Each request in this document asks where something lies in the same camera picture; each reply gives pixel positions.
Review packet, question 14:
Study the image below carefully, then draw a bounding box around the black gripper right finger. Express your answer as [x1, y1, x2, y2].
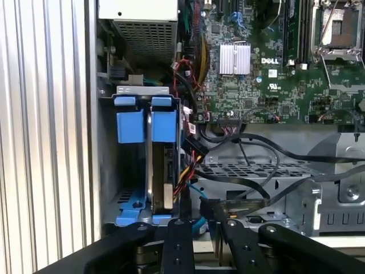
[200, 198, 365, 274]

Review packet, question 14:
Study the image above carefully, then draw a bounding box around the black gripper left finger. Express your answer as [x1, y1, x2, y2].
[34, 188, 196, 274]

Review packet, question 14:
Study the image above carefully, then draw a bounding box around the blue disk data wire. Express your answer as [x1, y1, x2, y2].
[188, 182, 208, 236]

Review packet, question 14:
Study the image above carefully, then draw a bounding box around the hard disk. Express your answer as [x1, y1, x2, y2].
[145, 96, 181, 226]

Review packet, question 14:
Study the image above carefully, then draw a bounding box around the disk bay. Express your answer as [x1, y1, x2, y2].
[98, 85, 183, 228]

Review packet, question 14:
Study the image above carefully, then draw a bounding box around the empty blue disk carrier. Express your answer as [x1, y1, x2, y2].
[113, 96, 150, 226]

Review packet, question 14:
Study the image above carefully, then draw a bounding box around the green RAM stick in slot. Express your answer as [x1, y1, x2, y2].
[284, 0, 300, 66]

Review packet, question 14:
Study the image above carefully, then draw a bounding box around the empty black RAM slot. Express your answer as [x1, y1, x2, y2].
[299, 0, 312, 64]

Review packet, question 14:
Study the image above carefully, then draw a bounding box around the metal drive cage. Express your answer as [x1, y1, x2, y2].
[196, 125, 365, 238]

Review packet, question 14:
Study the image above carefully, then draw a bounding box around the grey open PC case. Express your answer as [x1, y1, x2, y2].
[84, 0, 365, 238]

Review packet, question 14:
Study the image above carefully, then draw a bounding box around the green motherboard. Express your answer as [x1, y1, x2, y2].
[196, 0, 365, 126]

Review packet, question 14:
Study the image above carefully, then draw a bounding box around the silver chipset heatsink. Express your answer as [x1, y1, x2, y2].
[219, 43, 252, 76]

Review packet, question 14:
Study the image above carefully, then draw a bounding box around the silver power supply box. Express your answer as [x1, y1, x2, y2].
[98, 0, 180, 63]

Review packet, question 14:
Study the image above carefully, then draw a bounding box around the CPU socket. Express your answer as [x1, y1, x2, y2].
[310, 0, 365, 55]

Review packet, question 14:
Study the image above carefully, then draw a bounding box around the thin metal locking lever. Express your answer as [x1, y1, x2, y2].
[322, 0, 341, 45]

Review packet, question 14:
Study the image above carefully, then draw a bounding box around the flat black cable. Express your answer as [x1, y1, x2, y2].
[196, 170, 271, 201]

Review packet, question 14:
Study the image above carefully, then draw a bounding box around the yellow red black power wire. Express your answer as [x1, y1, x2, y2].
[173, 136, 208, 200]

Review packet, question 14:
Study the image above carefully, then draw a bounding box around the long black cable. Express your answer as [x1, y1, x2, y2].
[199, 125, 365, 166]

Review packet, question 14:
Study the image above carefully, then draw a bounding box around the power supply wire bundle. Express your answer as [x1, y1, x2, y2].
[171, 0, 213, 98]

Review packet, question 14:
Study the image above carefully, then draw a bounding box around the metal socket cover frame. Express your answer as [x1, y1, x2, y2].
[318, 47, 365, 92]

